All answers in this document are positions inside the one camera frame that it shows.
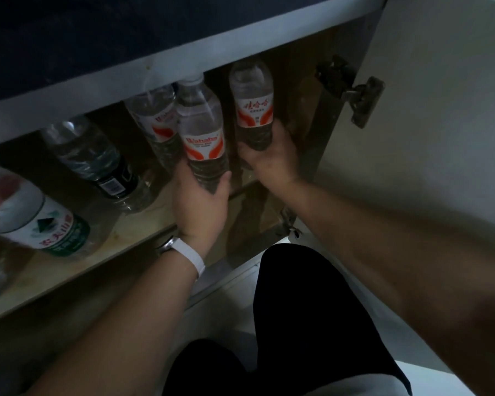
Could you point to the black countertop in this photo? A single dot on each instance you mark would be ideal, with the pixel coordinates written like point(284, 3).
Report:
point(86, 37)

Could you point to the hinged cabinet door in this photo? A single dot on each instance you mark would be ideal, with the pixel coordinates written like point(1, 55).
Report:
point(437, 119)

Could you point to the person's black trousers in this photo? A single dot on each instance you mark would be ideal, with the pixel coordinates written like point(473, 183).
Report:
point(305, 317)

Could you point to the person's left hand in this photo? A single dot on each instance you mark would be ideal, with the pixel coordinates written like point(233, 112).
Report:
point(202, 214)

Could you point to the smartwatch with white band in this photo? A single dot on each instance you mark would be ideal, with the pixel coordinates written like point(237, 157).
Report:
point(189, 253)

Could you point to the person's right forearm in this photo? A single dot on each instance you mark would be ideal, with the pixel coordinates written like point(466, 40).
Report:
point(416, 276)

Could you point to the beige tiled floor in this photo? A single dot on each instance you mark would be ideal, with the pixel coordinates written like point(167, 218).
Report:
point(227, 317)

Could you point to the white-capped green label water bottle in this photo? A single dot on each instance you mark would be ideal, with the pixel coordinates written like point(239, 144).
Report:
point(86, 152)

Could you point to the person's left forearm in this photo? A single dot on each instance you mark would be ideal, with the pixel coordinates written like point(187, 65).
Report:
point(123, 338)

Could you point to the green cap water bottle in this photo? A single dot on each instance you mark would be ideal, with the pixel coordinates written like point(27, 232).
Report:
point(45, 230)

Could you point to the person's grey shirt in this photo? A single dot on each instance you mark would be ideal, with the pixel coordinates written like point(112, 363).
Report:
point(354, 387)

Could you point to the person's right hand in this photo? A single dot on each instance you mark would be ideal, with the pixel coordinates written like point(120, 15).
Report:
point(272, 164)

